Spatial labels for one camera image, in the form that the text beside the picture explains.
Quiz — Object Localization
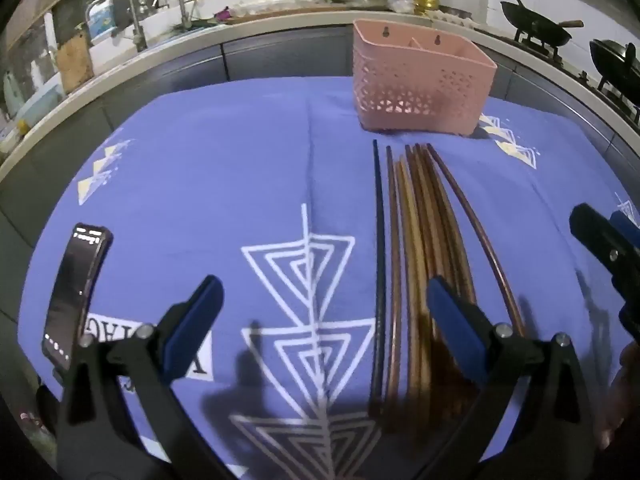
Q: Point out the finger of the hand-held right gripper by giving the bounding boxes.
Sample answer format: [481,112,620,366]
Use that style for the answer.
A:
[570,203,640,306]
[609,210,640,252]

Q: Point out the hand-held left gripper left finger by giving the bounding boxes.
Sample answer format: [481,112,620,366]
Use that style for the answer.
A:
[55,275,236,480]

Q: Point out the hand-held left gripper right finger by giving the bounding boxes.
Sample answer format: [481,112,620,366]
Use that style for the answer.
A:
[415,276,601,480]

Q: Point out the bundle of brown chopsticks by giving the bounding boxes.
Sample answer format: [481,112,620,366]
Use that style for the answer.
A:
[385,142,528,423]

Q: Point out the black chopstick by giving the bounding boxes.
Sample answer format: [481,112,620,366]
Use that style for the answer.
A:
[369,140,387,413]

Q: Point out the pink plastic utensil basket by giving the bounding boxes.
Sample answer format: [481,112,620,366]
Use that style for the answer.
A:
[352,19,498,137]

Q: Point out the black smartphone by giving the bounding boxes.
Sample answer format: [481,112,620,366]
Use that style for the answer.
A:
[41,222,114,372]

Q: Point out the purple printed tablecloth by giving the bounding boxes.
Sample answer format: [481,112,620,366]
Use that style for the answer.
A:
[17,75,640,480]

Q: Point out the gas stove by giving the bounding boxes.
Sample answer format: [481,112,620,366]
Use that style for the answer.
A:
[510,30,640,128]

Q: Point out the pale blue plastic basin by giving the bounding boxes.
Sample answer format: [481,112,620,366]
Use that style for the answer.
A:
[20,79,67,127]

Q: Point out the egg tray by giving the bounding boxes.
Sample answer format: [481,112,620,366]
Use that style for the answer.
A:
[430,7,482,29]

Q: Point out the wooden cutting board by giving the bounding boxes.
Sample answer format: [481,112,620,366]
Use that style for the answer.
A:
[55,35,96,90]

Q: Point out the green bottle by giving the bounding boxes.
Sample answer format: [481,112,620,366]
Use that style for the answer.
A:
[2,70,27,117]

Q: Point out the chrome square-neck faucet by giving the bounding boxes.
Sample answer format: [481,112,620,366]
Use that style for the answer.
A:
[85,0,149,53]

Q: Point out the chrome curved-neck faucet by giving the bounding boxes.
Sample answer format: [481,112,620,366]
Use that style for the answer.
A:
[142,0,195,31]

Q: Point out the black wok with wooden handle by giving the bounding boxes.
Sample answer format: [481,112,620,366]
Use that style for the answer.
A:
[495,0,586,47]

